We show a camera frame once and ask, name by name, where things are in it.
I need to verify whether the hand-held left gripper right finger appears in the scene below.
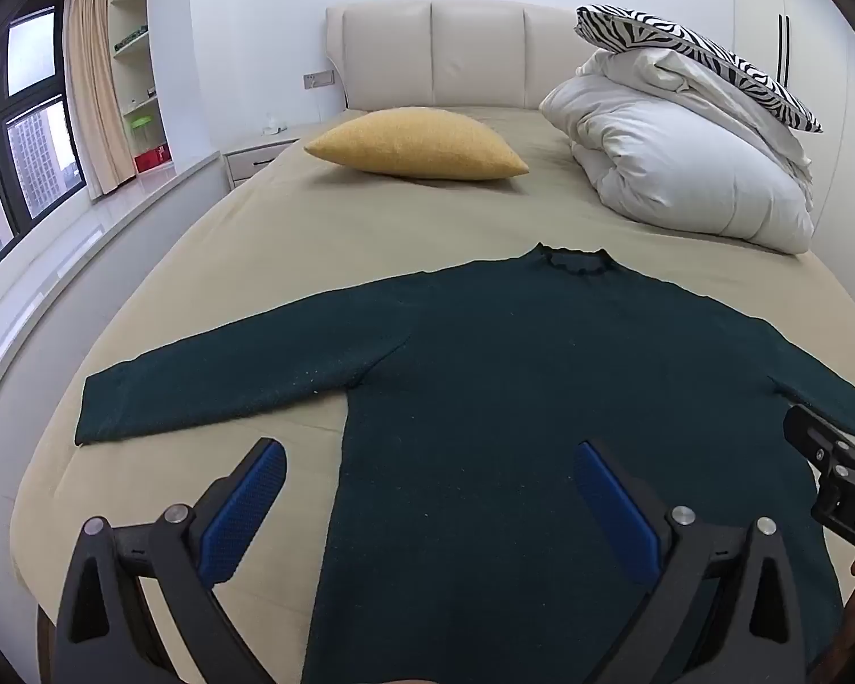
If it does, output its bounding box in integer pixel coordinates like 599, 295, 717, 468
573, 440, 806, 684

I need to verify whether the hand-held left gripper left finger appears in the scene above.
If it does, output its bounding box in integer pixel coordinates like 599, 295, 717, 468
53, 438, 287, 684

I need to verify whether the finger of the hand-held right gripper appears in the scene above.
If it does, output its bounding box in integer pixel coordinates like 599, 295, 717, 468
784, 402, 855, 478

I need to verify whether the dark green knit sweater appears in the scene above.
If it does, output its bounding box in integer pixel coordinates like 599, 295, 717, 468
73, 242, 855, 684

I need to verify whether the bed with beige sheet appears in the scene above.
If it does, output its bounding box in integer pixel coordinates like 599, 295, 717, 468
10, 107, 855, 684

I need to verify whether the white folded duvet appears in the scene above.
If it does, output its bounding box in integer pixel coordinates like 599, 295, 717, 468
539, 48, 817, 255

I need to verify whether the white window sill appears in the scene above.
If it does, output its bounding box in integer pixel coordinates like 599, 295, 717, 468
0, 153, 229, 443

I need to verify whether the white nightstand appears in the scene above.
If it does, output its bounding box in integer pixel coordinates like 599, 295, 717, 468
224, 124, 321, 190

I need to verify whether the white wardrobe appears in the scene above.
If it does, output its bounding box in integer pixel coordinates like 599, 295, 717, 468
727, 0, 855, 315

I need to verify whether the zebra print pillow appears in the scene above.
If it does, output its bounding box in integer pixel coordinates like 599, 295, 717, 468
575, 5, 824, 134

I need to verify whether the yellow pillow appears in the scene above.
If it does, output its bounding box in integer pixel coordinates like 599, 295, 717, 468
304, 107, 530, 181

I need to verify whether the black framed window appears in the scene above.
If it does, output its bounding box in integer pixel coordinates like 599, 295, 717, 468
0, 3, 87, 286

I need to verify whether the beige curtain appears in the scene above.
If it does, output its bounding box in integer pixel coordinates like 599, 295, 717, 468
63, 0, 136, 202

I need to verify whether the cream padded headboard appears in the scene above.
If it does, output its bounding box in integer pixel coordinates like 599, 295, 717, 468
325, 0, 600, 115

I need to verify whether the white wall shelf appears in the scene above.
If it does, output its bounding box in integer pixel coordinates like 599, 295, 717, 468
107, 0, 168, 179

